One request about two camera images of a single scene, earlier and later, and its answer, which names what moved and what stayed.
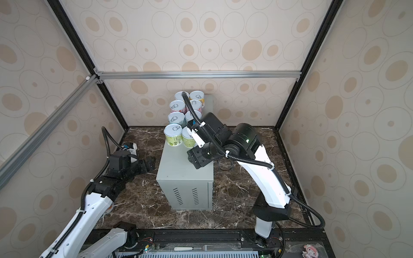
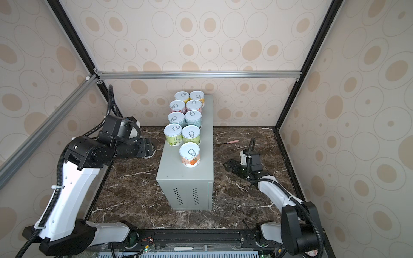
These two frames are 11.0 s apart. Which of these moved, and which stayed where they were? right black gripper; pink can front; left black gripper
Moved: left black gripper; right black gripper
Stayed: pink can front
